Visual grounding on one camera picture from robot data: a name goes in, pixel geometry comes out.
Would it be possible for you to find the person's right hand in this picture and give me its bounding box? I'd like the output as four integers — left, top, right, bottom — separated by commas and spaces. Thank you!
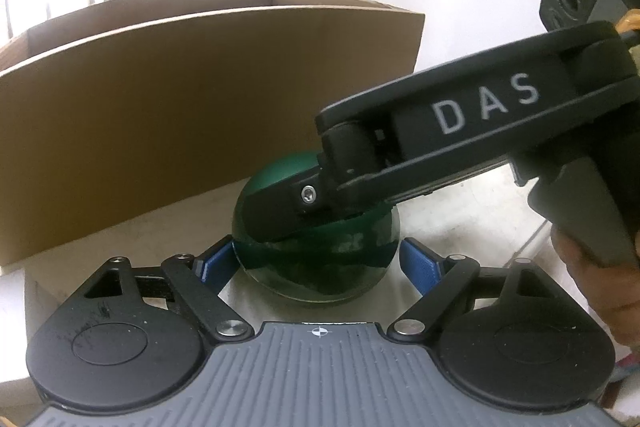
549, 227, 640, 349

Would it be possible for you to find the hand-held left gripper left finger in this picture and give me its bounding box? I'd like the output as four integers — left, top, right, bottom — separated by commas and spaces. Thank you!
84, 238, 253, 344

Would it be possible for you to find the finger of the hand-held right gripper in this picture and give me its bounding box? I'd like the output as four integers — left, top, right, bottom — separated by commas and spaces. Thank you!
239, 174, 401, 245

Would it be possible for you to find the dark green round bowl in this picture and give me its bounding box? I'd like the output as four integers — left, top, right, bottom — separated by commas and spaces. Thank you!
232, 150, 402, 306

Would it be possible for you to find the brown cardboard box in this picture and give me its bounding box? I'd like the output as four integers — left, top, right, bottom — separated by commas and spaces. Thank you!
0, 0, 426, 278

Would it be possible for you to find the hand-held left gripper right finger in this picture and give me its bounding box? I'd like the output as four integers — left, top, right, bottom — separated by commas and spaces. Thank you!
389, 238, 557, 343

